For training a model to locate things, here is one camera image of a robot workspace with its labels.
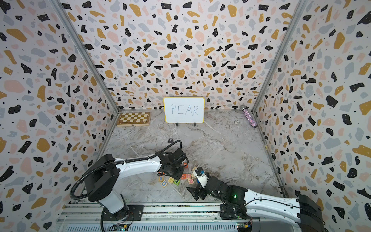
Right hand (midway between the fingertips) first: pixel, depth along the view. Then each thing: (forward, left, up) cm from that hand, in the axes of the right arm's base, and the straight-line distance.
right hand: (193, 183), depth 75 cm
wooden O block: (+2, +17, -7) cm, 19 cm away
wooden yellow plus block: (+4, +13, -7) cm, 15 cm away
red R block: (+6, +4, +10) cm, 13 cm away
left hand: (+6, +7, -6) cm, 11 cm away
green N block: (+3, +10, -7) cm, 12 cm away
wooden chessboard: (+49, +48, -5) cm, 69 cm away
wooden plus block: (+11, 0, -8) cm, 14 cm away
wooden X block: (+4, +19, -6) cm, 20 cm away
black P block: (+31, +17, -7) cm, 37 cm away
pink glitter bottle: (+56, -43, -8) cm, 71 cm away
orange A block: (+6, +6, -7) cm, 11 cm away
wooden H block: (+7, +3, -7) cm, 11 cm away
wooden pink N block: (+4, +2, -7) cm, 8 cm away
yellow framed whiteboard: (+51, +8, +4) cm, 52 cm away
